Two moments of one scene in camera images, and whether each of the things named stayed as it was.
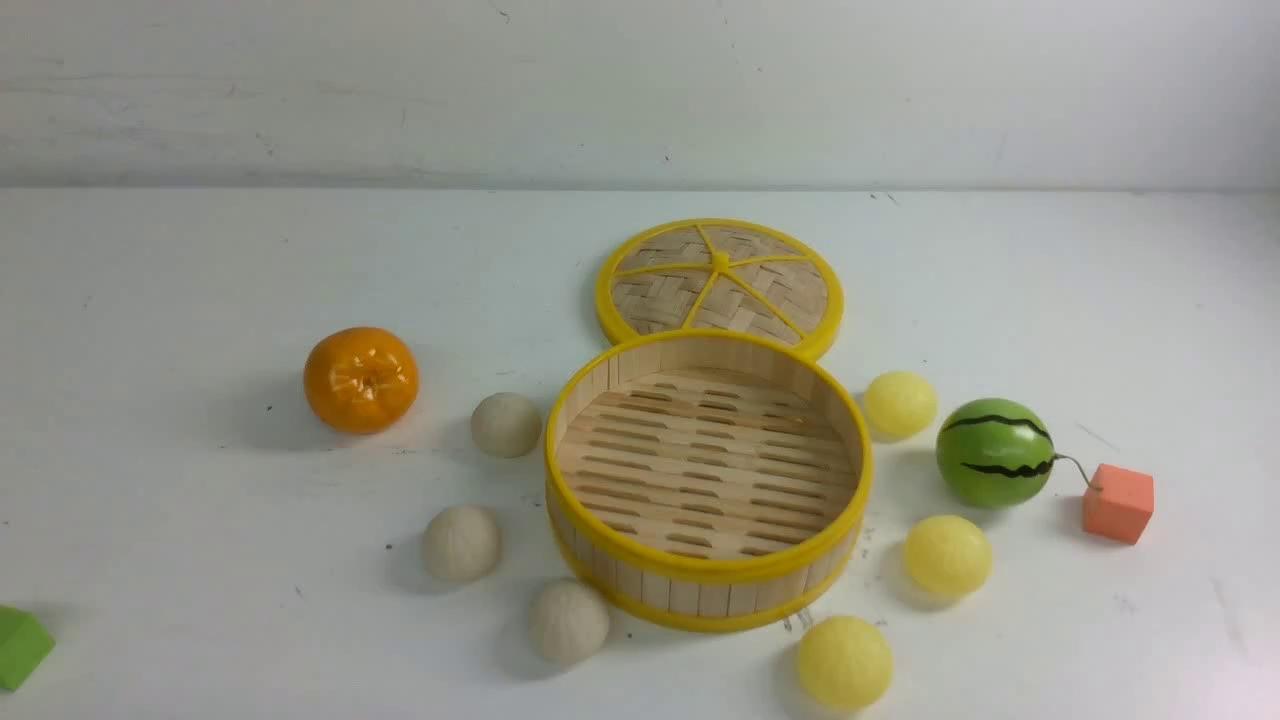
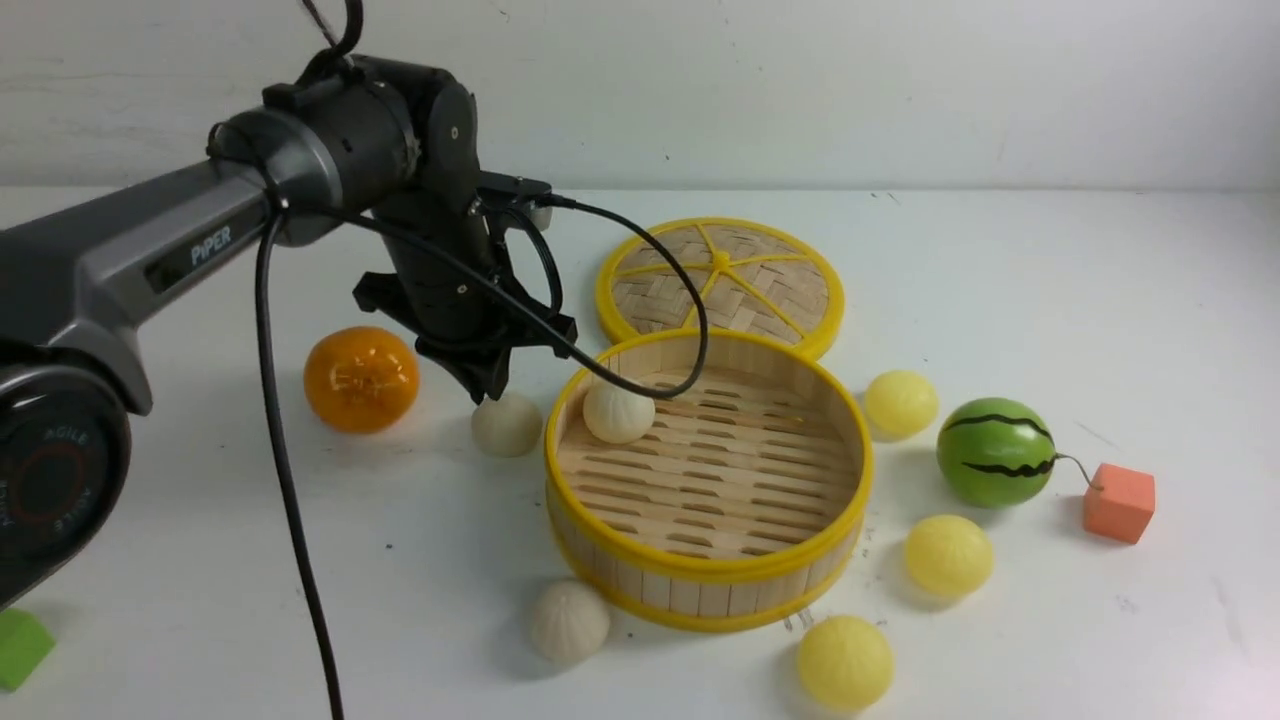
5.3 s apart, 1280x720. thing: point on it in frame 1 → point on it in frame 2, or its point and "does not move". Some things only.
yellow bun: x=900 y=404 does not move
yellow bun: x=948 y=554 does not move
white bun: x=462 y=543 → x=615 y=413
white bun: x=506 y=425 does not move
